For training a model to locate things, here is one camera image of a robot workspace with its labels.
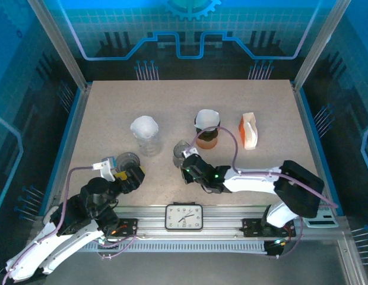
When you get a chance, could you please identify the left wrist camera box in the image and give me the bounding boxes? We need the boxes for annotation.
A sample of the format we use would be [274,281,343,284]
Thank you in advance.
[93,156,117,182]

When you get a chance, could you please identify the aluminium frame post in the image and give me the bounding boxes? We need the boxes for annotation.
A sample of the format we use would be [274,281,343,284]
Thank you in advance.
[27,0,93,91]
[291,0,353,91]

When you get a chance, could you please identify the grey desk calculator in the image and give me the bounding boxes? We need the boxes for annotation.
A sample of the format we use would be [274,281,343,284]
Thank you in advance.
[304,205,341,229]

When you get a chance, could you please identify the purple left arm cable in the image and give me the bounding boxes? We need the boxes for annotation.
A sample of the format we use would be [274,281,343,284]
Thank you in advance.
[1,166,139,285]

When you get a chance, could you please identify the smoke grey coffee dripper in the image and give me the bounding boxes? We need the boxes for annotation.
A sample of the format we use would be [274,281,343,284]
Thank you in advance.
[115,151,142,173]

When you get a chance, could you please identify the slotted grey cable duct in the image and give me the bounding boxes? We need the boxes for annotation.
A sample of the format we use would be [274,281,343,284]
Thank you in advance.
[80,242,267,254]

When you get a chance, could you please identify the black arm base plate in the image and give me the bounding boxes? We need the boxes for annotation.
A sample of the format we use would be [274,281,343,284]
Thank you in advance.
[242,218,297,238]
[112,218,141,238]

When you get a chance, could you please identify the clear plastic carafe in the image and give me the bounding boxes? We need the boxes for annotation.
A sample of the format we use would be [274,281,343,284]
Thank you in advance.
[136,135,163,157]

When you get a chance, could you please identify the black rectangular analog clock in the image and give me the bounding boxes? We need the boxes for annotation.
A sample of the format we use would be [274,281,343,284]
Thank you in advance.
[165,204,204,232]

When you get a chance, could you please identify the white paper coffee filter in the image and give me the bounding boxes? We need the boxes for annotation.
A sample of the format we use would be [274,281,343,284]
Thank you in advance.
[195,109,221,130]
[130,115,160,139]

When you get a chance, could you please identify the olive green coffee dripper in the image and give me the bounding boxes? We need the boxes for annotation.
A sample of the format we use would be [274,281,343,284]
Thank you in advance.
[194,117,222,143]

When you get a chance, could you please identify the orange coffee filter box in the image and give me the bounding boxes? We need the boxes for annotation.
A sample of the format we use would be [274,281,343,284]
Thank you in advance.
[239,112,258,151]

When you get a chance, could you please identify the smoke grey plastic carafe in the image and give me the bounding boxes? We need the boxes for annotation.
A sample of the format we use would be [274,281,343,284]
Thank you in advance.
[172,140,191,167]

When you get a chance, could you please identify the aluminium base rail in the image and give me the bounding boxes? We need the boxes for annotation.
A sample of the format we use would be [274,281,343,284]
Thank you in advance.
[115,205,269,240]

